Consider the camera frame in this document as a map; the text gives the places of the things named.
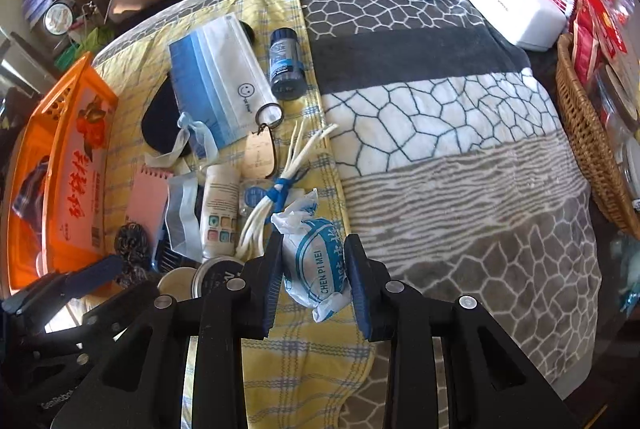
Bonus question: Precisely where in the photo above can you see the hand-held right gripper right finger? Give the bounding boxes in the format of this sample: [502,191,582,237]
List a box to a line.
[344,234,583,429]

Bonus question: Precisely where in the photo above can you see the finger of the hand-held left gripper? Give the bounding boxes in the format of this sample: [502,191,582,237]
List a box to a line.
[2,254,126,315]
[82,281,161,327]

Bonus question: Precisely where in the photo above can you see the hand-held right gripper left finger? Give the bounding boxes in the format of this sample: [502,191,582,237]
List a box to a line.
[50,234,286,429]

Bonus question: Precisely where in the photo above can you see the white blue candy packet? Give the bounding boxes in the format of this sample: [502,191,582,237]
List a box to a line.
[270,189,358,322]

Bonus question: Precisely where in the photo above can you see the black round tin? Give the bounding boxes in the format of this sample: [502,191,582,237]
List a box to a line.
[192,256,246,297]

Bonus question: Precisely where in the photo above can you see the black blue hairbrush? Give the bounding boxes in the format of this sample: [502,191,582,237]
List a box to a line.
[150,219,196,272]

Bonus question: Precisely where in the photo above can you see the white tube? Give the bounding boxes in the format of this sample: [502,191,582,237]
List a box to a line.
[200,164,241,262]

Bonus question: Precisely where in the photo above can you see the white cord bundle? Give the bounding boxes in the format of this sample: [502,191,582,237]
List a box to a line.
[237,119,338,260]

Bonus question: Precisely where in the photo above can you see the navy knit cloth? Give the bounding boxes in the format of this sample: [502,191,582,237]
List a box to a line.
[141,22,256,160]

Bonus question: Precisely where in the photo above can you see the orange plastic basket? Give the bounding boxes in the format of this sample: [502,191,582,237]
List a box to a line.
[0,52,121,295]

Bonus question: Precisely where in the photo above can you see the blue white zip bag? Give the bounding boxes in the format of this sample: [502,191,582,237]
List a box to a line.
[169,15,281,147]

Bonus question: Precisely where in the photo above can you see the dark patterned scrunchie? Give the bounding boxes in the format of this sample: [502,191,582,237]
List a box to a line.
[114,221,156,282]

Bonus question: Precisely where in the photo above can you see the yellow plaid cloth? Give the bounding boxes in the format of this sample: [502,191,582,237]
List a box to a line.
[92,0,376,429]

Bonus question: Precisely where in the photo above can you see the small clear round packet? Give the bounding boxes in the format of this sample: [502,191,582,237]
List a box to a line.
[240,179,276,217]

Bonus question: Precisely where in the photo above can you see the pink card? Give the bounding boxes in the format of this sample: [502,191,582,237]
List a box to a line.
[124,165,168,230]

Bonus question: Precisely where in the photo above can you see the grey patterned blanket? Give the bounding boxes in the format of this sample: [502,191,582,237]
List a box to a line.
[90,0,603,429]

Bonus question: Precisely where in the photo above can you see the dark blue bottle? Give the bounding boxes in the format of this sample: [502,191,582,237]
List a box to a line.
[269,28,307,101]

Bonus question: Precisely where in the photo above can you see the green bag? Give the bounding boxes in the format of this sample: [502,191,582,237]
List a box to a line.
[55,26,116,70]

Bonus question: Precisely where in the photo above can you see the round cookie tin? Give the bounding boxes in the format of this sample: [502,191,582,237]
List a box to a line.
[44,3,76,35]

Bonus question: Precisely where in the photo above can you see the wicker basket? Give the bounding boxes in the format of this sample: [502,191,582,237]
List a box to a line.
[556,33,640,240]

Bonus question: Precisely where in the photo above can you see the white box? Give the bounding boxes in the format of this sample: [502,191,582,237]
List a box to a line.
[460,0,573,50]

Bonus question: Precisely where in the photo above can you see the pile of red snack packets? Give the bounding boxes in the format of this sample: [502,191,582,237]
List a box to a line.
[542,0,640,75]

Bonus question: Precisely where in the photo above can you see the wooden keychain tag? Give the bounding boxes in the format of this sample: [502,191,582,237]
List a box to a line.
[244,102,283,180]

